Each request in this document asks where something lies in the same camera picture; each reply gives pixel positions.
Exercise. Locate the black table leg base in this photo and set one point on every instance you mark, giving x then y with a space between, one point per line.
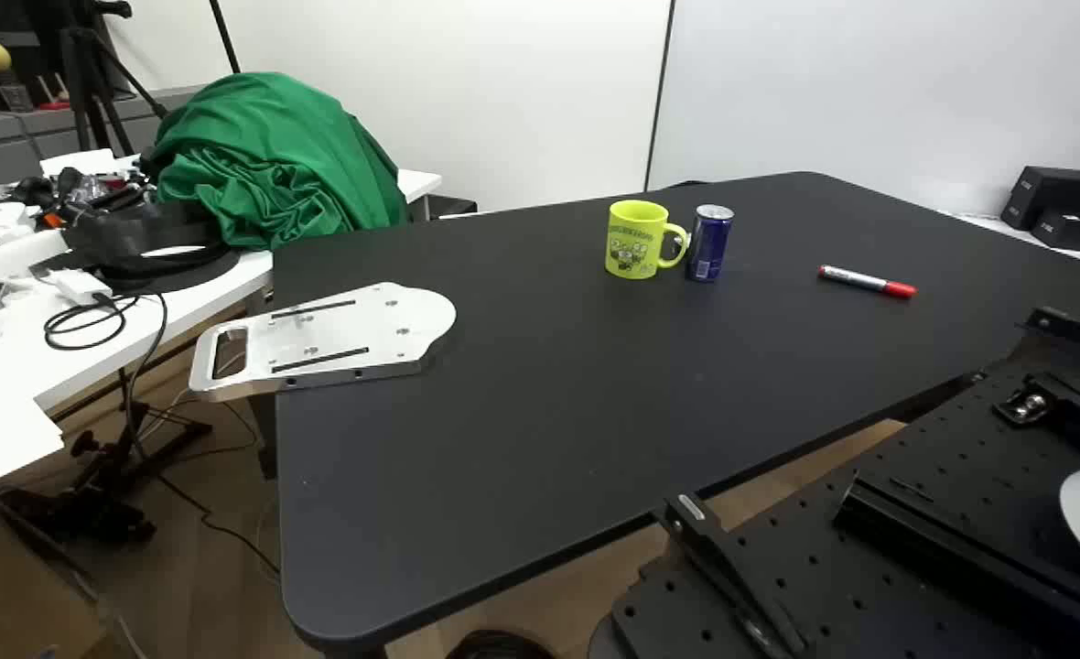
100 482

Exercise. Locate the black box device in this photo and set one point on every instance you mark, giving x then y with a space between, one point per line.
1054 201

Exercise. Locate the silver bolt fitting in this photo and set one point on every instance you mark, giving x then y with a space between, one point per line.
1027 406

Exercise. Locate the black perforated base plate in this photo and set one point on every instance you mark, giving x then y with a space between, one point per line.
879 598

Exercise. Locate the black tripod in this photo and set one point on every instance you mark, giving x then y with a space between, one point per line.
81 74

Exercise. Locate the black rail mount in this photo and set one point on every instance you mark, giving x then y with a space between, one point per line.
964 488

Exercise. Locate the yellow-green mug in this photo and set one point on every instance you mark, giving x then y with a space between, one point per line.
630 239

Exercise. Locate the black bag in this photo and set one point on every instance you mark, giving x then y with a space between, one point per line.
136 234

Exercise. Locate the green cloth heap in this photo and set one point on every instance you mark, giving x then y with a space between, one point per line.
269 159

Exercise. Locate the silver metal mounting plate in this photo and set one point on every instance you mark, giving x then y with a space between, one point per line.
356 324

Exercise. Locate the black clamp bar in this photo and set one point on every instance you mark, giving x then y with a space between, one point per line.
716 549

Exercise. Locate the blue drink can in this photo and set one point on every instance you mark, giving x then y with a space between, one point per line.
708 244

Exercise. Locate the white side table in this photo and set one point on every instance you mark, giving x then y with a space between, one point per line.
28 367

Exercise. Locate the red capped grey marker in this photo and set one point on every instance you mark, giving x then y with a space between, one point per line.
861 278

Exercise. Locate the grey counter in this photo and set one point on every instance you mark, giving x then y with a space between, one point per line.
2 139

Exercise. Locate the thin black stand pole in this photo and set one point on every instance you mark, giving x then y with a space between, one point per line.
226 32

